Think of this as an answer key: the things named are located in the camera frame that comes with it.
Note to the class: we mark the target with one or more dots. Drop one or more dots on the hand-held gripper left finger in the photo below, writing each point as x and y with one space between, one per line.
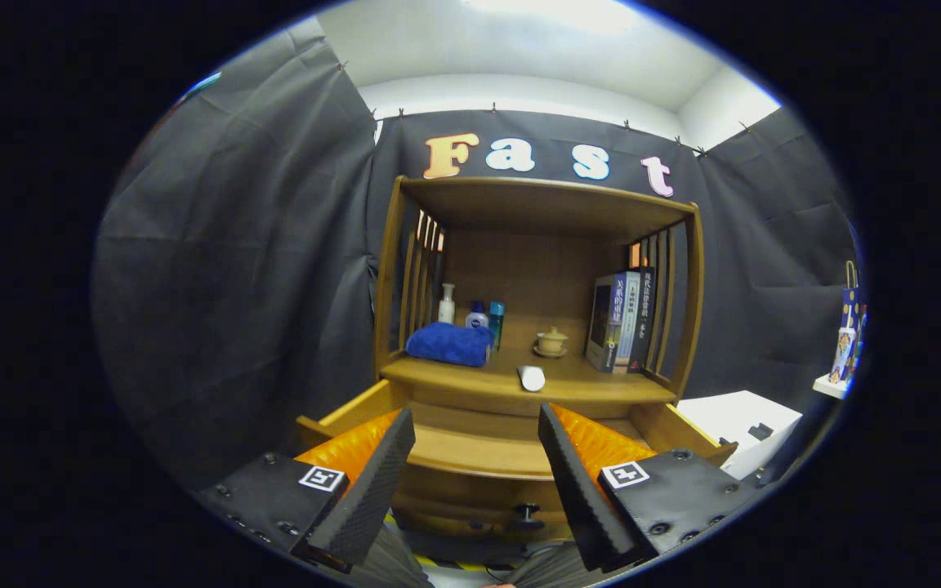
364 506

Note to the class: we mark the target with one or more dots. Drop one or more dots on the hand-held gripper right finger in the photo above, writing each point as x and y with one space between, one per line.
589 506

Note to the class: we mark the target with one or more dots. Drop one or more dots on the wooden drawer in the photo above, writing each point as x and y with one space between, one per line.
479 457

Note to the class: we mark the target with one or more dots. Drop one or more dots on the white and green tube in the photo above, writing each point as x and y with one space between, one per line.
532 378

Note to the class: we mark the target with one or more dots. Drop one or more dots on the wooden countertop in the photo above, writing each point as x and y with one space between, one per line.
585 380

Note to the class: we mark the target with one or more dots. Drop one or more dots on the wooden cabinet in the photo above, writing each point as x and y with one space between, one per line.
536 278

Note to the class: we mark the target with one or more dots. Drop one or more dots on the person's grey trouser leg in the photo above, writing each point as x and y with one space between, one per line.
397 567
552 572

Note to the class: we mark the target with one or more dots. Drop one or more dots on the yellow and black floor tape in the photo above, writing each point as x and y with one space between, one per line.
446 563

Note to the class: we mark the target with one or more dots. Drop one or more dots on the white storage box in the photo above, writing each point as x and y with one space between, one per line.
724 412

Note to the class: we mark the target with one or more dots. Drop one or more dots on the beige lidded teacup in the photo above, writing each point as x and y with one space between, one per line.
552 343

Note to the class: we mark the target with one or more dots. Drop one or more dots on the blue folded towel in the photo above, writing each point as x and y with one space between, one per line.
446 343

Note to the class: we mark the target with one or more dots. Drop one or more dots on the light blue book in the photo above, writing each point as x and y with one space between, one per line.
627 322

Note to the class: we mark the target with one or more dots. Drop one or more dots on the teal bottle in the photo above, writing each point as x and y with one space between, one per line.
497 318

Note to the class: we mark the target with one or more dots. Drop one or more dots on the white pump bottle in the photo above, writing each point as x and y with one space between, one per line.
447 310

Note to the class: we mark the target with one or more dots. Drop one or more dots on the white bottle with blue cap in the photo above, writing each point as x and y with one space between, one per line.
477 318

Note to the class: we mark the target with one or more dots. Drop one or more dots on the patterned carton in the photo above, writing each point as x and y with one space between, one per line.
842 355

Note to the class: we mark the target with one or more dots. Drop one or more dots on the blue gift bag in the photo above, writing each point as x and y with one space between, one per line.
849 302

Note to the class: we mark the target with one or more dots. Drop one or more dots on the black plastic bracket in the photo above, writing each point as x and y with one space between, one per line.
760 431

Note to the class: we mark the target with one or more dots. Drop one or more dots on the white wall shelf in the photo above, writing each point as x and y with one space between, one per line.
830 385

